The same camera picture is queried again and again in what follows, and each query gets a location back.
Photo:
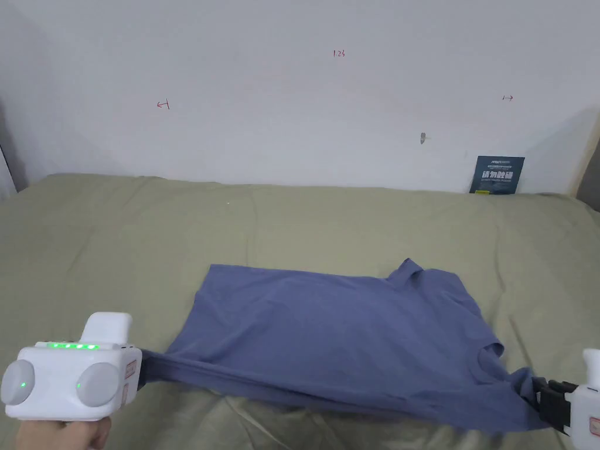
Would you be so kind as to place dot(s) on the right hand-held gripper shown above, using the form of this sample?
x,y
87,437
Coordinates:
x,y
586,408

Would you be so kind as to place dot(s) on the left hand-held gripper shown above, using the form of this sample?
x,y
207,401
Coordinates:
x,y
56,379

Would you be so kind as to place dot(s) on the blue shirt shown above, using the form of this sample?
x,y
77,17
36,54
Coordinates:
x,y
323,328

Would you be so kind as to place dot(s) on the person's left hand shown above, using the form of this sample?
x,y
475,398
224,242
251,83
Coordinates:
x,y
70,435

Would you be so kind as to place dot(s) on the bed with pale green sheet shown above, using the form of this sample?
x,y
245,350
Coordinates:
x,y
117,243

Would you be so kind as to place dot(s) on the dark blue printed card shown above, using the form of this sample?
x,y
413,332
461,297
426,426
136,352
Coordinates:
x,y
497,176

